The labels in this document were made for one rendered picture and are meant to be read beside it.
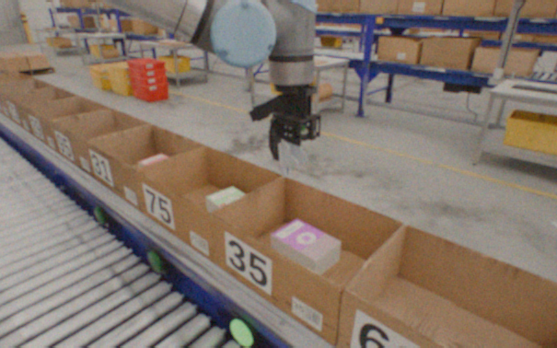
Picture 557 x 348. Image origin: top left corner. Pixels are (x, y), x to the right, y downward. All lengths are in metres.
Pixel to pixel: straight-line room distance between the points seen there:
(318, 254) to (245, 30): 0.61
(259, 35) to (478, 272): 0.69
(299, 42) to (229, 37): 0.21
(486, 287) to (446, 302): 0.10
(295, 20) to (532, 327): 0.79
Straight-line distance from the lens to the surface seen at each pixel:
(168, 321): 1.09
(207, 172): 1.40
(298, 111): 0.71
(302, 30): 0.68
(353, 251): 1.05
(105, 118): 2.01
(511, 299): 0.94
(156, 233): 1.17
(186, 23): 0.51
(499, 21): 5.03
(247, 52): 0.51
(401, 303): 0.94
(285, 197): 1.12
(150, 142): 1.69
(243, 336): 0.93
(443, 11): 5.24
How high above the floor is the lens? 1.54
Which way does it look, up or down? 27 degrees down
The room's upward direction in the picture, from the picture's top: straight up
